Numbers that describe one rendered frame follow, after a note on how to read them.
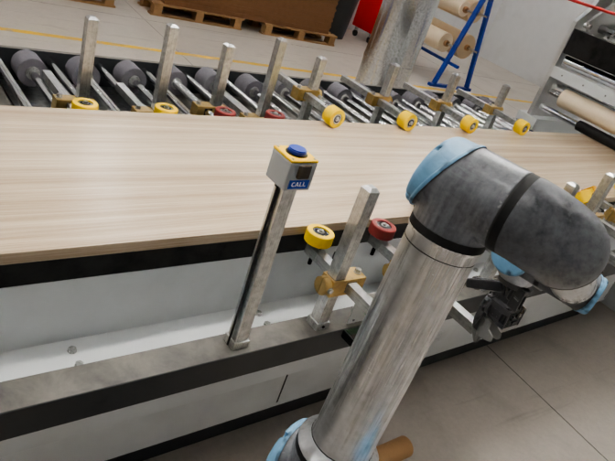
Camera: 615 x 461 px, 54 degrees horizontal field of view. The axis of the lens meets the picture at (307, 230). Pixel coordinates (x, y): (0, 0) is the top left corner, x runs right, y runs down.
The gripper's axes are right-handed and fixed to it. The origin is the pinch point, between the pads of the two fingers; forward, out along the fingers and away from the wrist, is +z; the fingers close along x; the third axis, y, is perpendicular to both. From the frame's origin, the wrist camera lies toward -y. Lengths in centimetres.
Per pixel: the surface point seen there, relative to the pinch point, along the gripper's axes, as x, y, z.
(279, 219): -56, -24, -25
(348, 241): -31.0, -25.8, -16.4
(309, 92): 35, -133, -18
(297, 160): -57, -22, -40
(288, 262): -28, -47, 5
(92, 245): -87, -45, -9
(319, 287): -33.7, -27.0, -1.8
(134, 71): -27, -172, -7
